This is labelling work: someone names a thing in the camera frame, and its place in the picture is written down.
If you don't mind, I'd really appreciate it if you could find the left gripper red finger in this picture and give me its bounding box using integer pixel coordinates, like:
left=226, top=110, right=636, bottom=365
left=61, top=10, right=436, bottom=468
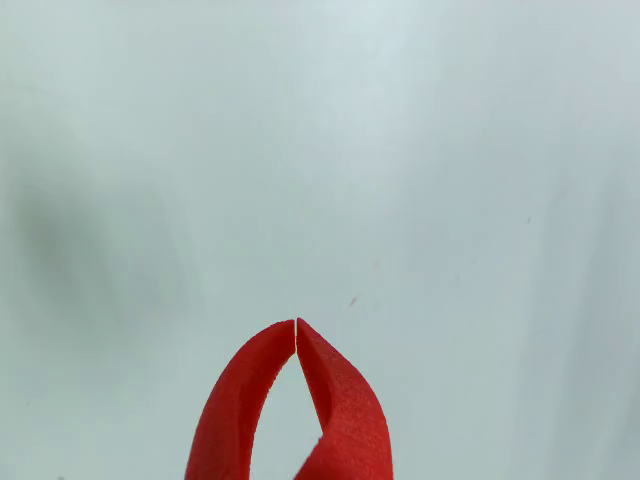
left=184, top=318, right=296, bottom=480
left=294, top=317, right=395, bottom=480

